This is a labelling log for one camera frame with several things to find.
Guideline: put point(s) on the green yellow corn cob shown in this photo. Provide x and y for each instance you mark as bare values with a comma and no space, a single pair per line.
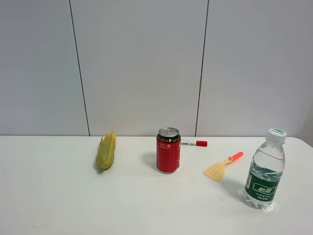
106,152

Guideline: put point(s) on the yellow spatula with orange handle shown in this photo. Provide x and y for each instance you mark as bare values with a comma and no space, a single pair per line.
216,171

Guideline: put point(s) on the clear water bottle green label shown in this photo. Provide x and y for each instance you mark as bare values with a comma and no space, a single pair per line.
265,171

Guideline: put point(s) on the white marker with red cap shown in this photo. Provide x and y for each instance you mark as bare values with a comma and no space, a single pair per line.
193,142

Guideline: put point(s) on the red soda can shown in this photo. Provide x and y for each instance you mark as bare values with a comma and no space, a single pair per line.
168,149

